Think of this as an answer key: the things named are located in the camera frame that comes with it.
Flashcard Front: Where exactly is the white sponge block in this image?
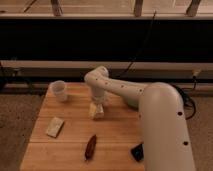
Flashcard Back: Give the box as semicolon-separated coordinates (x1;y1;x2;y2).
46;117;64;138

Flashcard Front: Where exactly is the small white labelled bottle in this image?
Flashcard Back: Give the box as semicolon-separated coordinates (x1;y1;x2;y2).
93;104;104;119

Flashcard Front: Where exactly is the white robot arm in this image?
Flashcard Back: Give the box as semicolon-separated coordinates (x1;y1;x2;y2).
84;66;196;171

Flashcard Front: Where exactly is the translucent plastic cup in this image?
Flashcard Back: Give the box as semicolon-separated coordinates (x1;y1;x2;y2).
50;80;68;102

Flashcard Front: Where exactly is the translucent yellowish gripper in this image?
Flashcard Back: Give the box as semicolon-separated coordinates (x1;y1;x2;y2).
89;98;105;120

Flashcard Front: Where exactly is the wooden table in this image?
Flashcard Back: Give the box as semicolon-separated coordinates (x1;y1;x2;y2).
20;83;144;171

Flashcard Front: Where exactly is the black smartphone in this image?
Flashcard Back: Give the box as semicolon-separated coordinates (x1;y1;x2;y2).
131;144;144;162

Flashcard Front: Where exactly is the black power cable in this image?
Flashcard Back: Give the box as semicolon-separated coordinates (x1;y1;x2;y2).
114;9;158;79

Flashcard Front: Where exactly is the green bowl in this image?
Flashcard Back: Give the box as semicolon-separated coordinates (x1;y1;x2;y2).
123;97;139;109

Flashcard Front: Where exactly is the brown dried pod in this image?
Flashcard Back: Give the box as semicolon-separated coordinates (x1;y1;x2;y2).
85;135;97;160

